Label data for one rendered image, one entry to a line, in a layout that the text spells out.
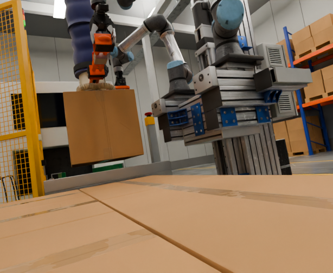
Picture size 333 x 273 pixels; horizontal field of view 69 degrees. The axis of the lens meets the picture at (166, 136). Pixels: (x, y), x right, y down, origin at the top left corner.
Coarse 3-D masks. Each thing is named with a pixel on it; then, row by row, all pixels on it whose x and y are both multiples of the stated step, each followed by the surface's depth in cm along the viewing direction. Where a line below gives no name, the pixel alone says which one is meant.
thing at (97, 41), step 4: (96, 36) 107; (96, 40) 106; (96, 44) 108; (100, 44) 108; (104, 44) 108; (108, 44) 109; (96, 48) 110; (100, 48) 111; (104, 48) 111; (108, 48) 112; (96, 52) 114; (100, 52) 114; (104, 52) 115; (108, 52) 116
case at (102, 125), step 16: (64, 96) 130; (80, 96) 133; (96, 96) 136; (112, 96) 140; (128, 96) 143; (80, 112) 132; (96, 112) 135; (112, 112) 138; (128, 112) 142; (80, 128) 131; (96, 128) 134; (112, 128) 137; (128, 128) 140; (80, 144) 130; (96, 144) 132; (112, 144) 136; (128, 144) 139; (80, 160) 128; (96, 160) 131; (112, 160) 163
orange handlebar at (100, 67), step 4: (100, 36) 106; (104, 36) 106; (108, 36) 108; (100, 40) 107; (104, 40) 107; (108, 40) 108; (92, 64) 135; (96, 64) 131; (100, 64) 133; (92, 68) 136; (96, 68) 134; (100, 68) 135; (92, 80) 153; (96, 80) 156; (116, 88) 176; (120, 88) 178; (124, 88) 179; (128, 88) 181
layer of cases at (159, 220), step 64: (64, 192) 111; (128, 192) 73; (192, 192) 54; (256, 192) 43; (320, 192) 35; (0, 256) 29; (64, 256) 25; (128, 256) 23; (192, 256) 21; (256, 256) 19; (320, 256) 17
